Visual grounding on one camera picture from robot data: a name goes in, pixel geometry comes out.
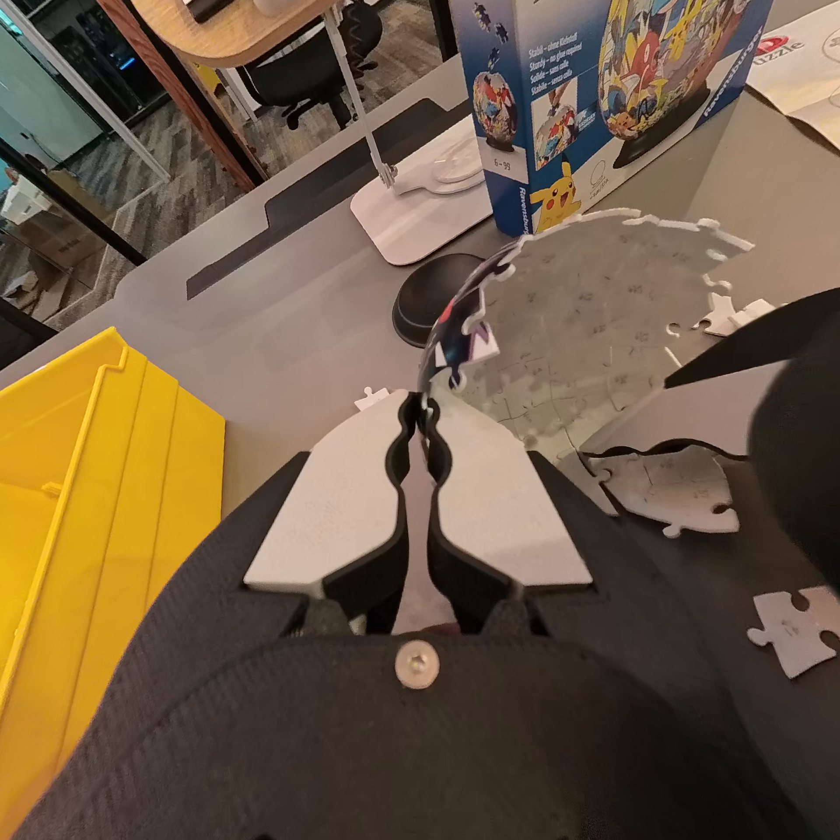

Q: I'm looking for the yellow plastic bin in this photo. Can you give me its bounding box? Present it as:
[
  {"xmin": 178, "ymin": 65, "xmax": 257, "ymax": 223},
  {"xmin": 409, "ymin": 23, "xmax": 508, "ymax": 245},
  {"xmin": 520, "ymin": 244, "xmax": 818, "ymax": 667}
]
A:
[{"xmin": 0, "ymin": 326, "xmax": 227, "ymax": 840}]

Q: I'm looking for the white instruction sheet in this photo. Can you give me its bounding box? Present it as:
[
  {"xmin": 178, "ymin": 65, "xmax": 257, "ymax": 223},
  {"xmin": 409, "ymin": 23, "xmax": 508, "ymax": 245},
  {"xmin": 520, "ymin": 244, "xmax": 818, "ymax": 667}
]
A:
[{"xmin": 745, "ymin": 0, "xmax": 840, "ymax": 157}]

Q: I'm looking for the wooden table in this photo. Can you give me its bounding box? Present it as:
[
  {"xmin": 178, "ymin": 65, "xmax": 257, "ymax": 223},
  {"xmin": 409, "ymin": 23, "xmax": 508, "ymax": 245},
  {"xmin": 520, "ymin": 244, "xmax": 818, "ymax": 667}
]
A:
[{"xmin": 131, "ymin": 0, "xmax": 343, "ymax": 68}]

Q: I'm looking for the black desk cable cover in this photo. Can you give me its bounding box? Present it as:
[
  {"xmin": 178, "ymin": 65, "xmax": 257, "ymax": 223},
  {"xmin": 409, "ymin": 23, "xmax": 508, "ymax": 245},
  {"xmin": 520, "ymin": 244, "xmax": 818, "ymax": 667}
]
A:
[{"xmin": 185, "ymin": 98, "xmax": 475, "ymax": 303}]

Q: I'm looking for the cardboard box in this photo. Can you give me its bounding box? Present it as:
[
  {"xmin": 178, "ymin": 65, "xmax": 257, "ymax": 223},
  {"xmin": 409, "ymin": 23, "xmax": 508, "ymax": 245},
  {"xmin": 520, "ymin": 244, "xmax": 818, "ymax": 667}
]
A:
[{"xmin": 0, "ymin": 167, "xmax": 109, "ymax": 277}]

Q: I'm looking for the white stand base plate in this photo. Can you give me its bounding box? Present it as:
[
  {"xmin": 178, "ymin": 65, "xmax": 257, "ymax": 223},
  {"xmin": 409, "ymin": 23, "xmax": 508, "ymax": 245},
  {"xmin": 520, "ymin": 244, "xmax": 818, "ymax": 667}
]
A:
[{"xmin": 325, "ymin": 0, "xmax": 496, "ymax": 267}]

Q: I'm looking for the blue puzzle box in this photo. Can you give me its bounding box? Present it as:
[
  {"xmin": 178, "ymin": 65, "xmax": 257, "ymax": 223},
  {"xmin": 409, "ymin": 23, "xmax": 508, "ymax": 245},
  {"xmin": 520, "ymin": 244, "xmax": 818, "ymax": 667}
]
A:
[{"xmin": 449, "ymin": 0, "xmax": 777, "ymax": 238}]

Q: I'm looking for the black round puzzle stand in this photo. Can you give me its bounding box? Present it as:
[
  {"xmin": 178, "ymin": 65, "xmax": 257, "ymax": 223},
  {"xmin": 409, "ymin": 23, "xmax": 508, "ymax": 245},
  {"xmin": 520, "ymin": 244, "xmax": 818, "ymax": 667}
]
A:
[{"xmin": 391, "ymin": 252, "xmax": 501, "ymax": 349}]

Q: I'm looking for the dark office chair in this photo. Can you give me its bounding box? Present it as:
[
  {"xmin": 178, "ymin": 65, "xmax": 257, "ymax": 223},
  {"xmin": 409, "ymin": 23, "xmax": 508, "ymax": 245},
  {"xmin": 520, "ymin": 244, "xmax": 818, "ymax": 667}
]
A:
[{"xmin": 236, "ymin": 0, "xmax": 385, "ymax": 130}]

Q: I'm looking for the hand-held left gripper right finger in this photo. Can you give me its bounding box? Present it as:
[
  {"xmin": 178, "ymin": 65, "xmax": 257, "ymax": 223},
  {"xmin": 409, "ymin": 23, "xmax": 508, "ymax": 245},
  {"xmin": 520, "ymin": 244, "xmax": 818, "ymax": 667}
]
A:
[{"xmin": 420, "ymin": 395, "xmax": 595, "ymax": 635}]

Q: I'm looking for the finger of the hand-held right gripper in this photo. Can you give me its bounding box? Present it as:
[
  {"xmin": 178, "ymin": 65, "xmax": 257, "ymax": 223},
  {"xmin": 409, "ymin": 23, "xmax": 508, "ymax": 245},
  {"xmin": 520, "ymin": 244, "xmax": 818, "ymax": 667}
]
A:
[{"xmin": 579, "ymin": 366, "xmax": 770, "ymax": 460}]

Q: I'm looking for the partly built puzzle ball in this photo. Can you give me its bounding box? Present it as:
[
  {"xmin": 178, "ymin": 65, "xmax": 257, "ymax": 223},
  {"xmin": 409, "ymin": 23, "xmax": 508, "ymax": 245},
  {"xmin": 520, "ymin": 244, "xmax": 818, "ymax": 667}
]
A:
[{"xmin": 419, "ymin": 208, "xmax": 757, "ymax": 540}]

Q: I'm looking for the brown wooden post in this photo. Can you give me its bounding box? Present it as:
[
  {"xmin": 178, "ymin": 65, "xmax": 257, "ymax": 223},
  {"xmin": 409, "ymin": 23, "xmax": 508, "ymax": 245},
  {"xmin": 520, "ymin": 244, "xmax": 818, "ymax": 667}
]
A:
[{"xmin": 98, "ymin": 0, "xmax": 271, "ymax": 193}]

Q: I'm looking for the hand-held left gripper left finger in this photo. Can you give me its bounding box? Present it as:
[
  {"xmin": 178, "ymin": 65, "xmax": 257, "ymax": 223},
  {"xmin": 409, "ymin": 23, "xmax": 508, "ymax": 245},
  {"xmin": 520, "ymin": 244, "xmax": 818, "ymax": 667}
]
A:
[{"xmin": 243, "ymin": 388, "xmax": 421, "ymax": 635}]

